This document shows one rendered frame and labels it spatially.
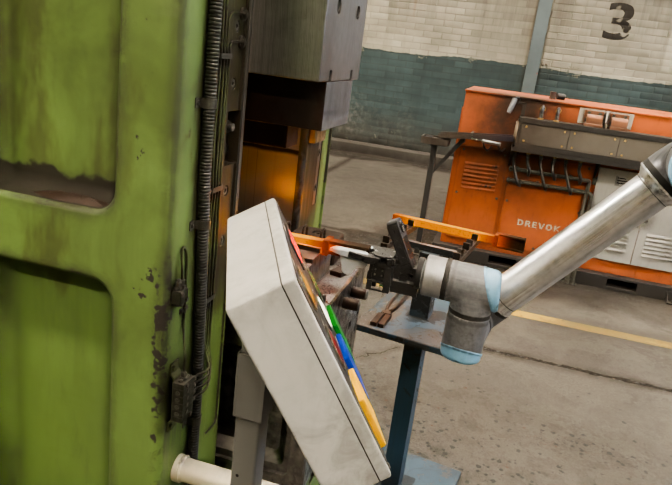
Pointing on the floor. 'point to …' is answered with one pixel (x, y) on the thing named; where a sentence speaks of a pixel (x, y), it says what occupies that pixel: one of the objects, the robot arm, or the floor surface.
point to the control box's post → (248, 452)
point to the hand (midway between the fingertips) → (337, 245)
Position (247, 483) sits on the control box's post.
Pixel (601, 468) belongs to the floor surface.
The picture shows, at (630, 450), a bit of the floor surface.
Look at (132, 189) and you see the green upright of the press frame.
